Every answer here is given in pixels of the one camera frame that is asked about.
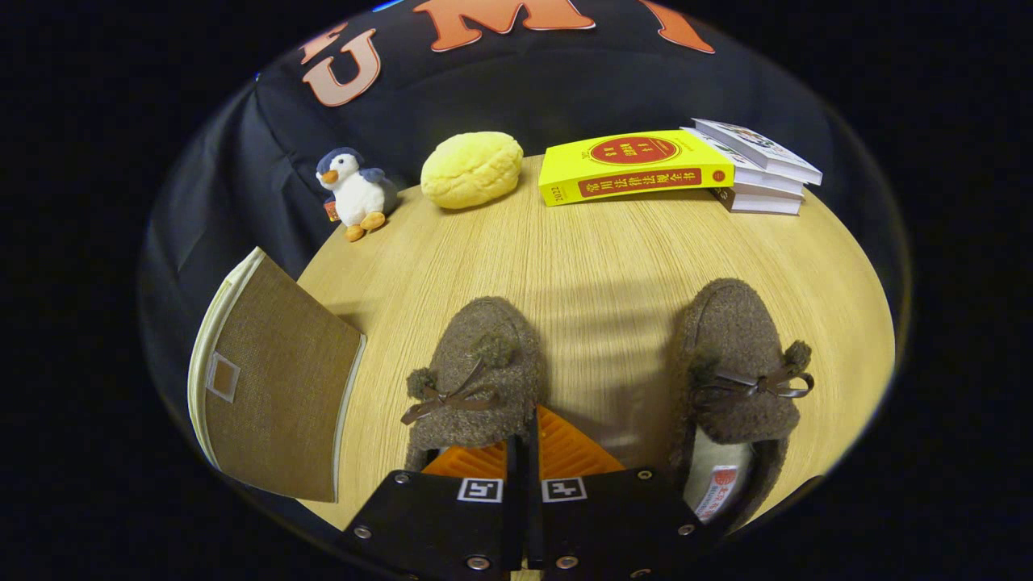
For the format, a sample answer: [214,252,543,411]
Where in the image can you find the penguin plush toy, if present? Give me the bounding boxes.
[315,147,396,243]

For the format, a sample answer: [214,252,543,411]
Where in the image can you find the brown fabric storage box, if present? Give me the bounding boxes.
[187,246,368,504]

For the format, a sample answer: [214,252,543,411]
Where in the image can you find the brown fuzzy shoe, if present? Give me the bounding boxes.
[401,296,546,473]
[666,278,816,533]

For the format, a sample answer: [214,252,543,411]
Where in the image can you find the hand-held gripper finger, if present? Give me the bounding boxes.
[341,436,527,578]
[526,405,721,580]

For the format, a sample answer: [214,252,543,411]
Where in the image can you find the yellow book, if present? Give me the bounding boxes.
[538,129,736,207]

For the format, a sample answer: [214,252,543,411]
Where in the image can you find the yellow bun plush toy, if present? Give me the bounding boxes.
[420,132,525,211]

